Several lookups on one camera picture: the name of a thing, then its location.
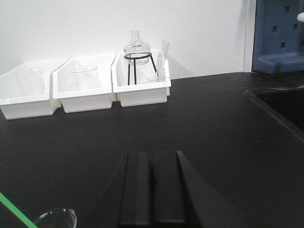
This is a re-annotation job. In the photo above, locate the tall glass beaker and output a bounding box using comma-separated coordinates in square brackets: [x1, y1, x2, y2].
[15, 67, 45, 96]

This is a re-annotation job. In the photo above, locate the green plastic spoon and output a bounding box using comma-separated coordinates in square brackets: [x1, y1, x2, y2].
[0, 193, 38, 228]

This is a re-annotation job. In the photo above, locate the round glass flask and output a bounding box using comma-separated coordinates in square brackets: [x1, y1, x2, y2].
[123, 30, 151, 58]

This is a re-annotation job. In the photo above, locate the black lab sink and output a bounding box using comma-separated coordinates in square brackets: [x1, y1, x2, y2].
[245, 86, 304, 142]

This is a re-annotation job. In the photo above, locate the blue pegboard drying rack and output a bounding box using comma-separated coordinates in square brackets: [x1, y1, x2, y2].
[252, 0, 304, 75]

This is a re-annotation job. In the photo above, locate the glass test tube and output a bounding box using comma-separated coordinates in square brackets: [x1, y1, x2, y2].
[156, 40, 170, 82]

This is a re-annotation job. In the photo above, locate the white plastic bin middle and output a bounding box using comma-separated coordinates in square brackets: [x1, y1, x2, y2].
[53, 55, 117, 113]

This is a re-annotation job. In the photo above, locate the clear glass dish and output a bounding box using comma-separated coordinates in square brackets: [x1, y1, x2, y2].
[33, 208, 77, 228]

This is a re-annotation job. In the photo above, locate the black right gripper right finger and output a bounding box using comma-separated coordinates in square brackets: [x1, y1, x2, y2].
[153, 151, 186, 225]

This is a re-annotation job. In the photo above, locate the black wire tripod stand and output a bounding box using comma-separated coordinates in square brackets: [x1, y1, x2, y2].
[124, 52, 157, 85]

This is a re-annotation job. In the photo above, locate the white plastic bin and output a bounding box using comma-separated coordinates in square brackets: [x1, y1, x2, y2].
[53, 55, 117, 113]
[111, 53, 171, 107]
[0, 59, 67, 120]

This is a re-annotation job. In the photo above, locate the white plastic bin right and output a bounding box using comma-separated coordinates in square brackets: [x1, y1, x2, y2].
[111, 53, 171, 107]

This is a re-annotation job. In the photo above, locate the white plastic bin left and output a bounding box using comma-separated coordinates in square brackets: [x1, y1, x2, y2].
[0, 59, 67, 120]

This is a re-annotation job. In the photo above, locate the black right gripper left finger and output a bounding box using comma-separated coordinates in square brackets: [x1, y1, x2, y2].
[119, 152, 151, 226]

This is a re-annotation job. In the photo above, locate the short glass beaker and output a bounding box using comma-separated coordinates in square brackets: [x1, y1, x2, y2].
[71, 65, 100, 90]

